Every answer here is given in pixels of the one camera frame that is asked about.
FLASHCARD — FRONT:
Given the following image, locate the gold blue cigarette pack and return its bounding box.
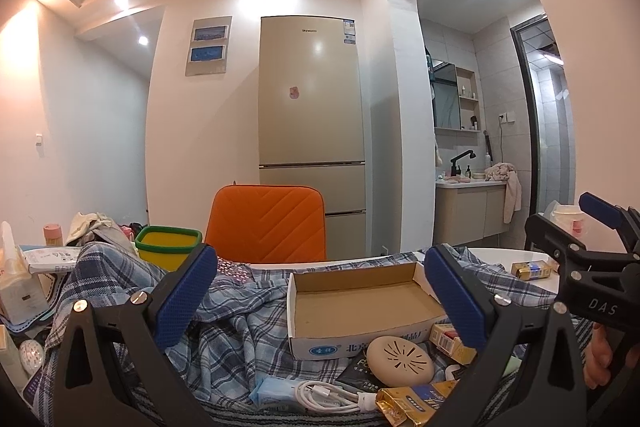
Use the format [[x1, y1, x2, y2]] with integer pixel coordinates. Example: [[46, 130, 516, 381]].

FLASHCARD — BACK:
[[375, 381, 458, 427]]

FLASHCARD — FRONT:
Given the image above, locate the white usb cable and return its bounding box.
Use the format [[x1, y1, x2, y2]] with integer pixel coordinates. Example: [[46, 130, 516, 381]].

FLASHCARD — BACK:
[[292, 379, 379, 414]]

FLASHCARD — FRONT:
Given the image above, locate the gold pack on table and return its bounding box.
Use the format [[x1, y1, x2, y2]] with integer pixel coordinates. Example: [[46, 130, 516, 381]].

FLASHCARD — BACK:
[[511, 260, 552, 281]]

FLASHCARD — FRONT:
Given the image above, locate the blue plaid shirt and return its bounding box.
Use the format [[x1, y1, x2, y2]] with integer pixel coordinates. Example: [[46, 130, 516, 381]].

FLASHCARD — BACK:
[[29, 241, 594, 423]]

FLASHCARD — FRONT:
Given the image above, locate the person's right hand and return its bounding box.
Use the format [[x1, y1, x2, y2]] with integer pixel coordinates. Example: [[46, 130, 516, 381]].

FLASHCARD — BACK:
[[584, 323, 613, 389]]

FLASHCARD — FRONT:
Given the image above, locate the bathroom mirror cabinet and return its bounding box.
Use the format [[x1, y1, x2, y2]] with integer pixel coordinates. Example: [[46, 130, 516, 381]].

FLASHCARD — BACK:
[[427, 56, 480, 132]]

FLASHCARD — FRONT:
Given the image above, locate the yellow green-rimmed bin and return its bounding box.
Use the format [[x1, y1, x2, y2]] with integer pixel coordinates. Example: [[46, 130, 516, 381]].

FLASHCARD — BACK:
[[134, 225, 202, 271]]

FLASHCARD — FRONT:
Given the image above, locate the bathroom vanity cabinet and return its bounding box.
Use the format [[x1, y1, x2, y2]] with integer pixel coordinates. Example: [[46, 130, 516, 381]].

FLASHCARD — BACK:
[[434, 180, 509, 245]]

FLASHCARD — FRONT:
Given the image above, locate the beige clothes pile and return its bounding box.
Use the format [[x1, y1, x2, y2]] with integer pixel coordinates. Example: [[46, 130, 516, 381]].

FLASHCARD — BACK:
[[64, 212, 137, 255]]

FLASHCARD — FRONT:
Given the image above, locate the cardboard tray box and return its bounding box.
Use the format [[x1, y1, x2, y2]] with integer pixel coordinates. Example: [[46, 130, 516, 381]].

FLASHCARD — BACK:
[[286, 262, 446, 361]]

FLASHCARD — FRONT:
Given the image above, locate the striped grey towel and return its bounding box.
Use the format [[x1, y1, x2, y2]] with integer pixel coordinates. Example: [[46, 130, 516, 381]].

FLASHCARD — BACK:
[[132, 383, 511, 427]]

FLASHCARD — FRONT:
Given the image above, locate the red gold cigarette box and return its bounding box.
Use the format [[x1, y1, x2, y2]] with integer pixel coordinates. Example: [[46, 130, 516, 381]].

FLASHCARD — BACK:
[[428, 323, 476, 366]]

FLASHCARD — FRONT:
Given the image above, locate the light blue tissue pack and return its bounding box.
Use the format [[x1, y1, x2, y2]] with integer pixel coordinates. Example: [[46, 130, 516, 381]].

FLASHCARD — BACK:
[[250, 376, 300, 409]]

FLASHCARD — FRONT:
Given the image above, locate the white cup with pink print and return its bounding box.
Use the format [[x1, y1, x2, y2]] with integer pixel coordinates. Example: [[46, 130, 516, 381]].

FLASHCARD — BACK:
[[551, 204, 586, 239]]

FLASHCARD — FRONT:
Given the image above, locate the pink towel on vanity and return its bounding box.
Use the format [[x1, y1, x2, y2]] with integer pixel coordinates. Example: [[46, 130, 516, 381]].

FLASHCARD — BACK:
[[485, 162, 522, 225]]

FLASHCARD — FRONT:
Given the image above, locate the white wipes pack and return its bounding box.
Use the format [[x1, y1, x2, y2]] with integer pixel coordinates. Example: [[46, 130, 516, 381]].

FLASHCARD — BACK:
[[18, 246, 80, 274]]

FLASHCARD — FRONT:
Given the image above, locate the grey wall panel box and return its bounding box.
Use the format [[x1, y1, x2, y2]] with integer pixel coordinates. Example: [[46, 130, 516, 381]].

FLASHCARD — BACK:
[[186, 16, 232, 77]]

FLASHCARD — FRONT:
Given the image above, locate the beige refrigerator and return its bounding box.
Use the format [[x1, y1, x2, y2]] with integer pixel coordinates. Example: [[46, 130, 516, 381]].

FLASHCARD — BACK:
[[258, 15, 367, 260]]

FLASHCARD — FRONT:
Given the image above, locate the black face sachet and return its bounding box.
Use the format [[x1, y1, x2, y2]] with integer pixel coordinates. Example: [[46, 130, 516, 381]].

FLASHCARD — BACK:
[[336, 351, 383, 392]]

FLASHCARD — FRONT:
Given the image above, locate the beige round perforated disc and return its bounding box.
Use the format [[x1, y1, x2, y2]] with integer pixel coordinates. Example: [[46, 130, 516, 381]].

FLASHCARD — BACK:
[[366, 336, 435, 388]]

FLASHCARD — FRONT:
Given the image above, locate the orange chair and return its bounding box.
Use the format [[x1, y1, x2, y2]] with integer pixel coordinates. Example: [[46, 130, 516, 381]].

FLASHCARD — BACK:
[[204, 184, 326, 265]]

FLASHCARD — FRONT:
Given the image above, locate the black faucet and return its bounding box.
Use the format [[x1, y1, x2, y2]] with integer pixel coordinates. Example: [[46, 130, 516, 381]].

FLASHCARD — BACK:
[[449, 148, 478, 178]]

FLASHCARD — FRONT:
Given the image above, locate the pink bottle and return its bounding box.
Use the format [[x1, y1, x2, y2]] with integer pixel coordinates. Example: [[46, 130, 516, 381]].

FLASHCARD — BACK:
[[42, 223, 64, 247]]

